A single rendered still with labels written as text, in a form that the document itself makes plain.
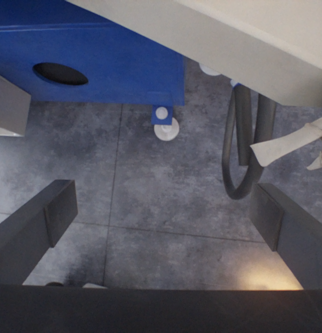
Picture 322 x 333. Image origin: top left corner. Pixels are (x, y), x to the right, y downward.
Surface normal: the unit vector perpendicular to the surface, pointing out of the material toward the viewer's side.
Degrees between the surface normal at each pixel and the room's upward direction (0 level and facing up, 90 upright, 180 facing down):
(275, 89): 90
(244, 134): 18
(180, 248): 0
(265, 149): 64
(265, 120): 44
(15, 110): 90
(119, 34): 90
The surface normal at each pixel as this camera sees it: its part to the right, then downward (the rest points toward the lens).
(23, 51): -0.09, 0.99
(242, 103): -0.37, -0.10
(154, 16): -0.52, 0.85
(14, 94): 0.99, 0.07
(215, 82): -0.11, -0.12
